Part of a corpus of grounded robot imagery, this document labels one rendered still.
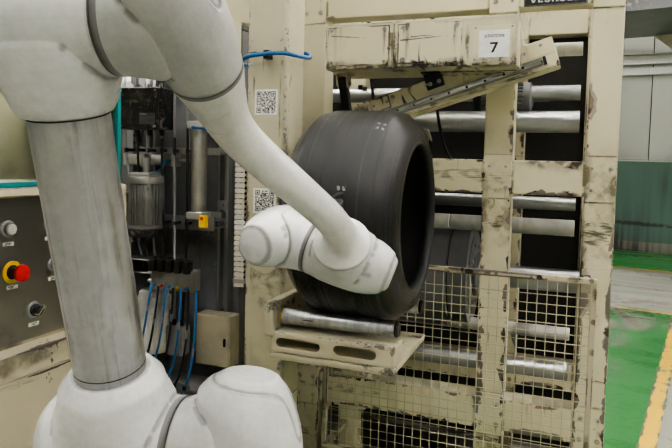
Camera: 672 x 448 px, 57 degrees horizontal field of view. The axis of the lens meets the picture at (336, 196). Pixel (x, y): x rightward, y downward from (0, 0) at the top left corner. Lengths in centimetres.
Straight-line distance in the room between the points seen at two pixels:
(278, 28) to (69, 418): 125
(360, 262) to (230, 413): 35
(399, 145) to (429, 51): 46
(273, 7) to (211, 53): 115
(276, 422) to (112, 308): 27
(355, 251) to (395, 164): 53
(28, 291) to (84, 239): 81
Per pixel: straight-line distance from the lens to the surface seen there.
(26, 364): 162
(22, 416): 165
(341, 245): 105
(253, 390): 92
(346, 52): 205
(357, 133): 162
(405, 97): 212
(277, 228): 113
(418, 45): 199
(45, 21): 77
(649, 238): 1084
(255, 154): 92
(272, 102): 185
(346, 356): 172
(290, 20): 188
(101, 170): 83
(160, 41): 73
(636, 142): 1088
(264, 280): 188
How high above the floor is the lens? 135
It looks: 4 degrees down
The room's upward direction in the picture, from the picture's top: 1 degrees clockwise
